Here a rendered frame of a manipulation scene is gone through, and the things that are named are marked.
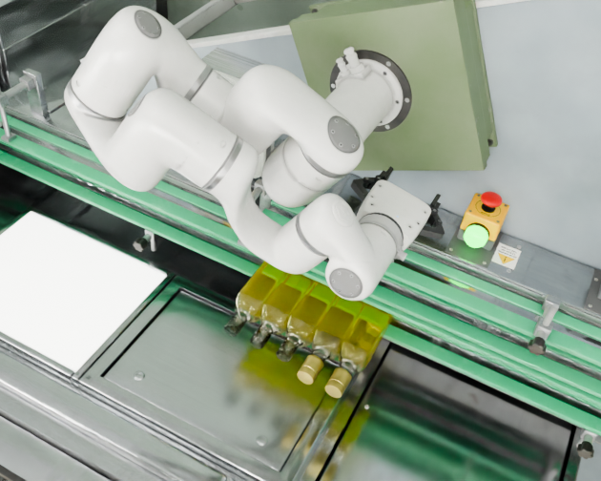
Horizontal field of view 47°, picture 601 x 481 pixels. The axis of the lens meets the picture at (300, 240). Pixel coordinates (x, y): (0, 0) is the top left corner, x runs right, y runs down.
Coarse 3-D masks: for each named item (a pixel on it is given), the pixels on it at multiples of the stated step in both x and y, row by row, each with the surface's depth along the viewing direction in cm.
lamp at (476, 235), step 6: (474, 222) 131; (468, 228) 130; (474, 228) 129; (480, 228) 129; (486, 228) 130; (468, 234) 129; (474, 234) 129; (480, 234) 129; (486, 234) 129; (468, 240) 130; (474, 240) 129; (480, 240) 129; (486, 240) 129; (474, 246) 130; (480, 246) 130
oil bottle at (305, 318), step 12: (312, 288) 139; (324, 288) 140; (312, 300) 137; (324, 300) 137; (300, 312) 134; (312, 312) 135; (324, 312) 136; (288, 324) 133; (300, 324) 132; (312, 324) 133; (300, 336) 132; (312, 336) 134
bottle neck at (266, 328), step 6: (264, 324) 133; (270, 324) 133; (258, 330) 133; (264, 330) 132; (270, 330) 133; (252, 336) 132; (258, 336) 131; (264, 336) 132; (270, 336) 133; (252, 342) 132; (258, 342) 133; (264, 342) 131; (258, 348) 132
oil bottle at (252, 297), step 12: (264, 264) 143; (252, 276) 140; (264, 276) 141; (276, 276) 141; (252, 288) 138; (264, 288) 138; (240, 300) 136; (252, 300) 136; (264, 300) 136; (252, 312) 135
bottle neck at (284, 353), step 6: (288, 336) 132; (294, 336) 132; (288, 342) 131; (294, 342) 131; (300, 342) 133; (282, 348) 130; (288, 348) 130; (294, 348) 131; (282, 354) 131; (288, 354) 129; (282, 360) 131; (288, 360) 130
